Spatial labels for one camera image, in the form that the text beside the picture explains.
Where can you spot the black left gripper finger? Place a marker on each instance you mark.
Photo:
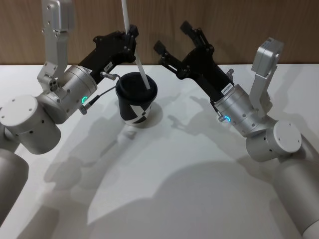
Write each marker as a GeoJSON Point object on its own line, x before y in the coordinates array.
{"type": "Point", "coordinates": [126, 41]}
{"type": "Point", "coordinates": [133, 31]}

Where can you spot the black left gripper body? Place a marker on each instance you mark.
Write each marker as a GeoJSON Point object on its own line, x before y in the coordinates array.
{"type": "Point", "coordinates": [107, 53]}

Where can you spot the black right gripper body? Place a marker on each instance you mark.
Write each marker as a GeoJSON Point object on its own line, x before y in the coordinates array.
{"type": "Point", "coordinates": [209, 69]}

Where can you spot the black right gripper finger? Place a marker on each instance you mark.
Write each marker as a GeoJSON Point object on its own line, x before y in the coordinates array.
{"type": "Point", "coordinates": [169, 59]}
{"type": "Point", "coordinates": [197, 36]}

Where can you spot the white drinking straw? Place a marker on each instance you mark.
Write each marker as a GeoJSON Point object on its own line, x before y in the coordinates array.
{"type": "Point", "coordinates": [125, 15]}

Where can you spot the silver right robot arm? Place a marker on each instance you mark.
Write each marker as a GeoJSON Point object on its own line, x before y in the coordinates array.
{"type": "Point", "coordinates": [264, 139]}

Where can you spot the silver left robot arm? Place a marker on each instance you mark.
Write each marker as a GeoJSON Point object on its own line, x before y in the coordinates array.
{"type": "Point", "coordinates": [72, 87]}

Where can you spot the black plastic cup lid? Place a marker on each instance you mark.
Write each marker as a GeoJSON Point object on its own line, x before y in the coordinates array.
{"type": "Point", "coordinates": [134, 84]}

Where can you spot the black paper cup white print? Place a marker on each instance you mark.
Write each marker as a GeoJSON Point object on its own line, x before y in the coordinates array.
{"type": "Point", "coordinates": [135, 113]}

